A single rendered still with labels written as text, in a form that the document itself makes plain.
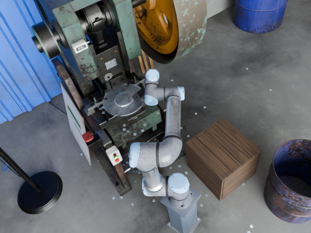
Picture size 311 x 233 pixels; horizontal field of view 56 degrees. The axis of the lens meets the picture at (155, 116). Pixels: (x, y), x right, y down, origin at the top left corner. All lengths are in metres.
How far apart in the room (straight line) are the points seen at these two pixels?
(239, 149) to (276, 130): 0.67
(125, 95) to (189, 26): 0.70
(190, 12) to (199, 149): 1.05
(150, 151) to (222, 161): 0.91
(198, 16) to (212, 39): 2.11
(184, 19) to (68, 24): 0.57
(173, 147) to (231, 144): 0.95
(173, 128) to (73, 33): 0.69
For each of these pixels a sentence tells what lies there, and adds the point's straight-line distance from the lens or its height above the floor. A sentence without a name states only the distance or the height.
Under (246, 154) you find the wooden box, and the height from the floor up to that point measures 0.35.
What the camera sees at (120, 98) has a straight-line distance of 1.98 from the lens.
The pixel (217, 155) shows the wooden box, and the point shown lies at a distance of 2.16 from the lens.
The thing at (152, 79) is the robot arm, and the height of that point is 1.10.
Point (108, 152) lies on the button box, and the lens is 1.93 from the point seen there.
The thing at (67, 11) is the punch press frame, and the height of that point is 1.47.
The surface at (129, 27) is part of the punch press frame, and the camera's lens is 1.70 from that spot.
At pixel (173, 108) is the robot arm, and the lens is 1.48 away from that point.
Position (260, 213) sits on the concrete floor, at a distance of 2.39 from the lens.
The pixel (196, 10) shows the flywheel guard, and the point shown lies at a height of 1.39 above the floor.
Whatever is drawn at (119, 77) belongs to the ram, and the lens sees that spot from 1.86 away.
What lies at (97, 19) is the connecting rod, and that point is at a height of 1.38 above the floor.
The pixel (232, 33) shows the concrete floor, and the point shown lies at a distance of 3.76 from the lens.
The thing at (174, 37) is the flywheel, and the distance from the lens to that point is 1.68.
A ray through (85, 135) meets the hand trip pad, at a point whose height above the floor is 0.76.
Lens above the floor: 2.19
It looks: 50 degrees down
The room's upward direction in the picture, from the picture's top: 11 degrees counter-clockwise
